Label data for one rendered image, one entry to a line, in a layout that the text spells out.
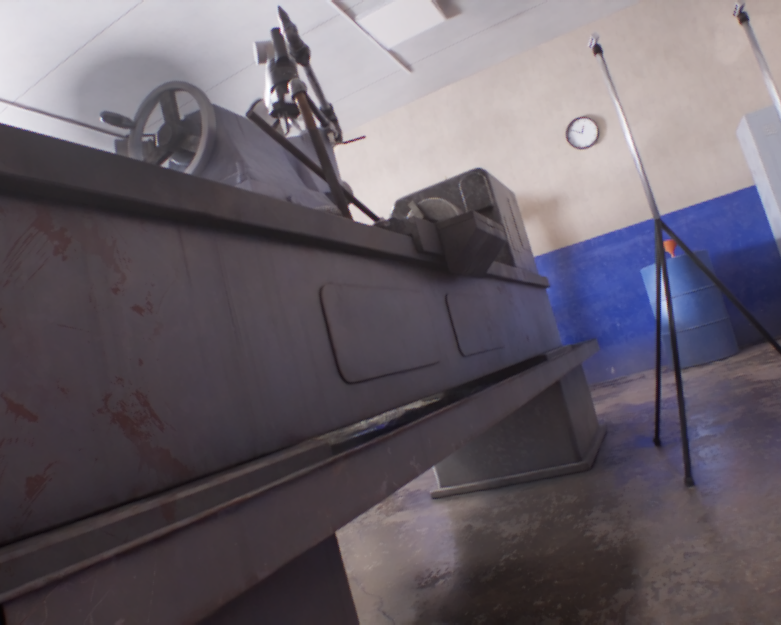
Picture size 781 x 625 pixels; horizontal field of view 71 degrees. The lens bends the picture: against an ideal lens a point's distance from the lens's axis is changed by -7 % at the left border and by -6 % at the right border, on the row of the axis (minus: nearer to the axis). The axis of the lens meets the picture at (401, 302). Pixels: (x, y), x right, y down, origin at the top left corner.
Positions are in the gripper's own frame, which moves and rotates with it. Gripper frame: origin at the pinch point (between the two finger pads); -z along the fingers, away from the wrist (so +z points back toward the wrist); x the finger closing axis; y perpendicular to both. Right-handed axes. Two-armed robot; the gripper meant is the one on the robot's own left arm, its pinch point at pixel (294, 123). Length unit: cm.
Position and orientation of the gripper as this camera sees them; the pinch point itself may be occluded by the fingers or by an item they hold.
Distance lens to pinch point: 164.9
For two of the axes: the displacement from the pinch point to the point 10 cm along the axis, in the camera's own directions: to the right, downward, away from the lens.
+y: 5.4, -2.5, -8.0
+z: -2.6, -9.6, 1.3
